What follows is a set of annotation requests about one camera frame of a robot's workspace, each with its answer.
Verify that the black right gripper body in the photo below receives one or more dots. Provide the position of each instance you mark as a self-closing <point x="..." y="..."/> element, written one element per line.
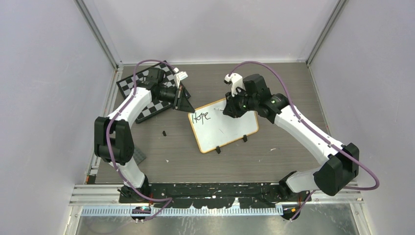
<point x="241" y="104"/>

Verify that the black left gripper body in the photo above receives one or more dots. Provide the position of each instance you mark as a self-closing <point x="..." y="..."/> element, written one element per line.
<point x="177" y="101"/>

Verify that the yellow framed whiteboard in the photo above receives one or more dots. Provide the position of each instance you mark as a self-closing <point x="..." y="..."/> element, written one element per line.
<point x="212" y="129"/>

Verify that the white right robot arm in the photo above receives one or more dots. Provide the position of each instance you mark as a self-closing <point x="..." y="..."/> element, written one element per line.
<point x="337" y="167"/>

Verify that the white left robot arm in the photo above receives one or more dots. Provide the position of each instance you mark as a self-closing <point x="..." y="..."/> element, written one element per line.
<point x="113" y="141"/>

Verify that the black white chessboard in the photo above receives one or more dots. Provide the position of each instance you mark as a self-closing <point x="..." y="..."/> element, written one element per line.
<point x="146" y="93"/>

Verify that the grey studded baseplate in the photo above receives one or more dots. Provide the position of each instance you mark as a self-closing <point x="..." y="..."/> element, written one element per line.
<point x="138" y="155"/>

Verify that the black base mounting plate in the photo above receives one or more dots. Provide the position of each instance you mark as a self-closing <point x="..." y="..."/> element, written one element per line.
<point x="214" y="195"/>

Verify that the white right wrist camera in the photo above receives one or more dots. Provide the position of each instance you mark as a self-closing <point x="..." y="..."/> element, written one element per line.
<point x="236" y="82"/>

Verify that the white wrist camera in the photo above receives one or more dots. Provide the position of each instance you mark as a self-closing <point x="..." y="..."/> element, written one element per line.
<point x="179" y="76"/>
<point x="236" y="82"/>

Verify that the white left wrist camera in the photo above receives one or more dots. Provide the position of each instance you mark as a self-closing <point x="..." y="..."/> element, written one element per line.
<point x="179" y="76"/>

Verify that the aluminium frame rail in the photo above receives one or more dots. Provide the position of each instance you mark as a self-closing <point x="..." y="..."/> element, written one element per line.
<point x="101" y="200"/>

